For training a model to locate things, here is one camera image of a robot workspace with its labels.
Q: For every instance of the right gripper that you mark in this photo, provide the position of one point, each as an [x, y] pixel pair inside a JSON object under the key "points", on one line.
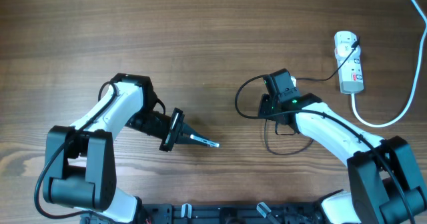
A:
{"points": [[263, 110]]}

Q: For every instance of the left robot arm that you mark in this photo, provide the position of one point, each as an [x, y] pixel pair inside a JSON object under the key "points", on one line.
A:
{"points": [[79, 169]]}

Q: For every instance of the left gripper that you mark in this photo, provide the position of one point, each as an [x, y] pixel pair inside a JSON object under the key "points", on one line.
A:
{"points": [[185, 139]]}

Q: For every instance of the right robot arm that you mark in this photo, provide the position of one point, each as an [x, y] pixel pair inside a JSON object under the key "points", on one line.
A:
{"points": [[386, 184]]}

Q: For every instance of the white USB charger plug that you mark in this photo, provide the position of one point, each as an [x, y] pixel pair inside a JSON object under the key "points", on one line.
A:
{"points": [[344, 50]]}

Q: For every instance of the black aluminium base frame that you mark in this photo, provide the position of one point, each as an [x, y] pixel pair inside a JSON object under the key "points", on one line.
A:
{"points": [[298, 213]]}

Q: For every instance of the Galaxy S25 smartphone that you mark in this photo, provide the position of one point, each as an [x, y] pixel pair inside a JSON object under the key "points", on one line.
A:
{"points": [[203, 141]]}

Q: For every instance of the white power strip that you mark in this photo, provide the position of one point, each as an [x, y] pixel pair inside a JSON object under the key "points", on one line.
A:
{"points": [[350, 70]]}

